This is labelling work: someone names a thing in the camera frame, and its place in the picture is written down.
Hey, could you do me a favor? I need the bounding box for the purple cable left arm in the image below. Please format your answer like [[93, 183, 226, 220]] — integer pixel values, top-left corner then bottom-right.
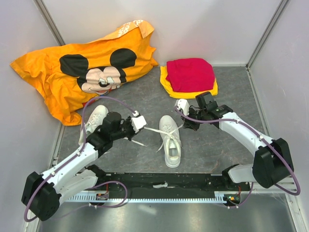
[[24, 96, 140, 222]]

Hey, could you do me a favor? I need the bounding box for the orange Mickey Mouse bag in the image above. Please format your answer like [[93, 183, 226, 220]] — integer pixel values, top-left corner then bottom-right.
[[10, 20, 158, 126]]

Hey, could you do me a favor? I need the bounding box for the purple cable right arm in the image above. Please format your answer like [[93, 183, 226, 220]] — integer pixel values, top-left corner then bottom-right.
[[175, 107, 301, 208]]

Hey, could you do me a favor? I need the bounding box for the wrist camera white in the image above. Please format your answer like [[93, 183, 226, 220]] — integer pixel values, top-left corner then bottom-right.
[[131, 116, 147, 133], [175, 99, 190, 116]]

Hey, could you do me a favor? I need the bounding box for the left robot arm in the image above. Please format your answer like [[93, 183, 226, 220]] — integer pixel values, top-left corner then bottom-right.
[[21, 111, 146, 222]]

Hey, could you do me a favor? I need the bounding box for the white tape piece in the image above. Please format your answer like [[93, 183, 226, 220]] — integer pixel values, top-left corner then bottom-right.
[[153, 182, 175, 189]]

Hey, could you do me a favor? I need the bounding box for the yellow folded cloth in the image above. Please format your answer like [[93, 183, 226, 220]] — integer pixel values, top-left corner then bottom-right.
[[160, 66, 218, 99]]

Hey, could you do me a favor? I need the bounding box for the red folded cloth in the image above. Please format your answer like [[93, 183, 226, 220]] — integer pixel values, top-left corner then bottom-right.
[[166, 58, 215, 93]]

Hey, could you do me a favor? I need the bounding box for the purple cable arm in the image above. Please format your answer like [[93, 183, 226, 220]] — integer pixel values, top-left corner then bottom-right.
[[175, 107, 301, 208], [24, 96, 140, 222]]

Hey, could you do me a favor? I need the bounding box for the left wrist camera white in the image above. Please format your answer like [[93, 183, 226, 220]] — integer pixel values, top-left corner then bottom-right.
[[131, 116, 147, 133]]

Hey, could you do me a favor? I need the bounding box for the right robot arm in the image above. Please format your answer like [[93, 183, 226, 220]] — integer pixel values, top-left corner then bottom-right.
[[175, 92, 294, 190]]

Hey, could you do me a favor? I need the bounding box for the slotted cable duct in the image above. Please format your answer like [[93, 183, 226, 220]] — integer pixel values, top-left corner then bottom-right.
[[65, 191, 240, 204]]

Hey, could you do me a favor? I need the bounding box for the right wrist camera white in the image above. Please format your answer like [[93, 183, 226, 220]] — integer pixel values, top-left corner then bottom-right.
[[175, 99, 190, 116]]

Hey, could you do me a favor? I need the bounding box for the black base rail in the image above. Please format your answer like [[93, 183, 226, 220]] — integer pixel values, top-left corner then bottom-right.
[[93, 173, 250, 199]]

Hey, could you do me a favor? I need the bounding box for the white sneaker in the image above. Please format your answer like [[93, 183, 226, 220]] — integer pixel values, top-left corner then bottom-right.
[[145, 115, 182, 168], [78, 104, 148, 155]]

